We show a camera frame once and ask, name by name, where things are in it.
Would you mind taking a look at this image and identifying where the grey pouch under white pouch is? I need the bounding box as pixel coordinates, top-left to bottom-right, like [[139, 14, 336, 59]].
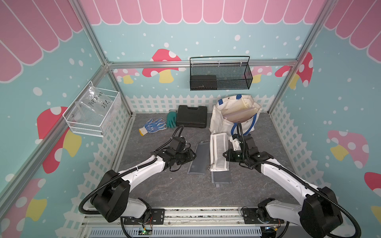
[[211, 171, 232, 187]]

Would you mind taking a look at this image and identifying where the dark grey mesh pouch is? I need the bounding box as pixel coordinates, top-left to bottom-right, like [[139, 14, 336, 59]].
[[188, 141, 210, 175]]

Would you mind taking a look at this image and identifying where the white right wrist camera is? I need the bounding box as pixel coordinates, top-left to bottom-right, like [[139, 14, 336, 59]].
[[231, 138, 241, 151]]

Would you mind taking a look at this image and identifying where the black box in basket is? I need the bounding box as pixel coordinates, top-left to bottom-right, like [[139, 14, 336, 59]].
[[190, 75, 217, 91]]

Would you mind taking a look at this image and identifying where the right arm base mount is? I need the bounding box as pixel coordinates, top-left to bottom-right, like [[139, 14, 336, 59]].
[[240, 207, 285, 225]]

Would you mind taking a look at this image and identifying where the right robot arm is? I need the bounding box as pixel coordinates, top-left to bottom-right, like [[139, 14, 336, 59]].
[[223, 123, 362, 238]]

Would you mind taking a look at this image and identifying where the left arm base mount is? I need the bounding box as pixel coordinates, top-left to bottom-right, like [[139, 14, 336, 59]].
[[124, 209, 165, 226]]

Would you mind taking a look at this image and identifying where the black wire mesh basket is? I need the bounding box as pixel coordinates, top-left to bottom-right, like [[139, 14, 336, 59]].
[[189, 56, 253, 91]]

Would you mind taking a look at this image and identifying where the blue white work glove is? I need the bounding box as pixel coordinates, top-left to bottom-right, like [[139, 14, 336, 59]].
[[139, 118, 167, 136]]

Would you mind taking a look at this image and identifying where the white wire wall basket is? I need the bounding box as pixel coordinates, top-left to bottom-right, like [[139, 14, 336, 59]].
[[63, 81, 121, 137]]

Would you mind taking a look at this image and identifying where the pink brown mesh pouch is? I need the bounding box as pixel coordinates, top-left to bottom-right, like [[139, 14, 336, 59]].
[[225, 113, 254, 123]]

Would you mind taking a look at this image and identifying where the green rubber glove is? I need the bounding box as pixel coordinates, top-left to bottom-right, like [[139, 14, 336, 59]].
[[166, 110, 177, 129]]

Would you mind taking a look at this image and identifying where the white grey mesh pouch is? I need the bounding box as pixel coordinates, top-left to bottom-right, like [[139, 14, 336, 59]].
[[209, 133, 229, 172]]

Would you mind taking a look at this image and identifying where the cream canvas tote bag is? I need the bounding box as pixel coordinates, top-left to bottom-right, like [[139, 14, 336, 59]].
[[209, 94, 262, 136]]

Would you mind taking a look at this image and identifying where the black plastic tool case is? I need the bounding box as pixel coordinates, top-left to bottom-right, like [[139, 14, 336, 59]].
[[176, 105, 208, 129]]

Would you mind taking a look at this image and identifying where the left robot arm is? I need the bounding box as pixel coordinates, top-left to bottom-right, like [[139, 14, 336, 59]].
[[78, 126, 196, 225]]

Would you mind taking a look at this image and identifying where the clear plastic labelled bag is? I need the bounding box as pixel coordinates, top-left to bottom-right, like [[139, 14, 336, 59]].
[[74, 85, 113, 126]]

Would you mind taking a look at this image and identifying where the beige mesh pouch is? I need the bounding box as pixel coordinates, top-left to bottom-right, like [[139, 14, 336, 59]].
[[221, 99, 256, 117]]

